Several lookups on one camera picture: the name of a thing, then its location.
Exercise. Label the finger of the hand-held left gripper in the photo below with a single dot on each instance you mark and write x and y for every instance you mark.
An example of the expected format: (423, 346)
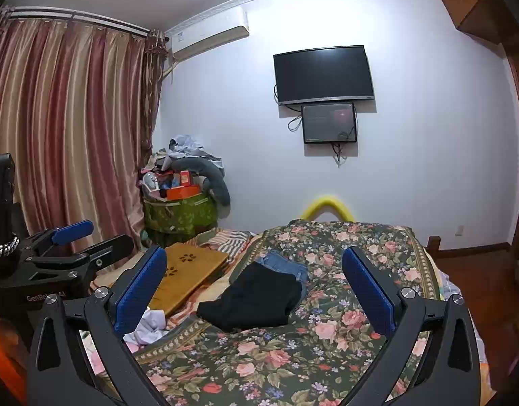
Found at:
(111, 251)
(73, 230)

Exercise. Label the small black monitor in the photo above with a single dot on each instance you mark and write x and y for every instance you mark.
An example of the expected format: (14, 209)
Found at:
(329, 122)

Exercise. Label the orange box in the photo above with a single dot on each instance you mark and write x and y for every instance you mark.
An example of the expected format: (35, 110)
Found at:
(183, 193)

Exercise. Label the small red box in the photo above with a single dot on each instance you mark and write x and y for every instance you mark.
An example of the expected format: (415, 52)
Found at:
(184, 177)

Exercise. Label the curtain rod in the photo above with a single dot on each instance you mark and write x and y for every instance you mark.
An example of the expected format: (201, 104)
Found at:
(73, 19)

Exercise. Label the pile of clothes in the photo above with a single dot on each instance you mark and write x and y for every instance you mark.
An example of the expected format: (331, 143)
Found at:
(179, 148)

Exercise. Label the white crumpled cloth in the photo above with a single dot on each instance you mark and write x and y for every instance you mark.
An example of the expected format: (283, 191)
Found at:
(147, 325)

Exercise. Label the pink striped curtain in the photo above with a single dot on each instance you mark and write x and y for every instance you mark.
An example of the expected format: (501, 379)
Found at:
(73, 135)

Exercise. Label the white air conditioner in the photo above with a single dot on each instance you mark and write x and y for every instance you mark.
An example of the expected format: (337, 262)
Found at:
(208, 31)

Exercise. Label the green fabric bag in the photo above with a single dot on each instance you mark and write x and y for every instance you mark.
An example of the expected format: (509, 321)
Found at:
(179, 215)

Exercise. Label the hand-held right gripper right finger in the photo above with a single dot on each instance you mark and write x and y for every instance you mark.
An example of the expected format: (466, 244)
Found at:
(369, 292)

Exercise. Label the orange plastic basin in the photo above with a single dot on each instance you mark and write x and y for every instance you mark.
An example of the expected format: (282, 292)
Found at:
(8, 359)

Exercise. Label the floral blanket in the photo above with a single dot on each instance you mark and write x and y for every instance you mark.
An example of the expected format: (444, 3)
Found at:
(285, 359)

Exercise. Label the folded blue jeans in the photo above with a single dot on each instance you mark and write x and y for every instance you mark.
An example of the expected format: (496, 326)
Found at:
(285, 264)

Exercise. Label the wooden bed frame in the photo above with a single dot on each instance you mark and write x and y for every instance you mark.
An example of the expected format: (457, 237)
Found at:
(433, 247)

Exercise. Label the yellow foam tube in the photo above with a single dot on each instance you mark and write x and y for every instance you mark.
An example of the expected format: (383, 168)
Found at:
(327, 201)

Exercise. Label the black pants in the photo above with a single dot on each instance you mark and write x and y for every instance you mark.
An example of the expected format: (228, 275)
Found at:
(251, 300)

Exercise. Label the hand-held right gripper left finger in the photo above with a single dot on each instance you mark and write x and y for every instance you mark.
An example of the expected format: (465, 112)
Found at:
(141, 288)

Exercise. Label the grey plush pillow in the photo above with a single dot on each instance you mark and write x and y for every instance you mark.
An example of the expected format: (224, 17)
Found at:
(217, 182)

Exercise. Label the light patterned bed sheet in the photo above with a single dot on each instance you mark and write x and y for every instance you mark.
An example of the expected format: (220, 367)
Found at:
(450, 285)

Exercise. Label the wooden lap desk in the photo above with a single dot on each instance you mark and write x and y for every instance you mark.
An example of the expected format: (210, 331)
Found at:
(192, 270)

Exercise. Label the black wall television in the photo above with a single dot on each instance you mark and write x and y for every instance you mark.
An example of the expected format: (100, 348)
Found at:
(323, 74)

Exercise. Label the striped cloth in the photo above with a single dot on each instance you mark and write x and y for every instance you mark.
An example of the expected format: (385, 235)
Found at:
(228, 239)

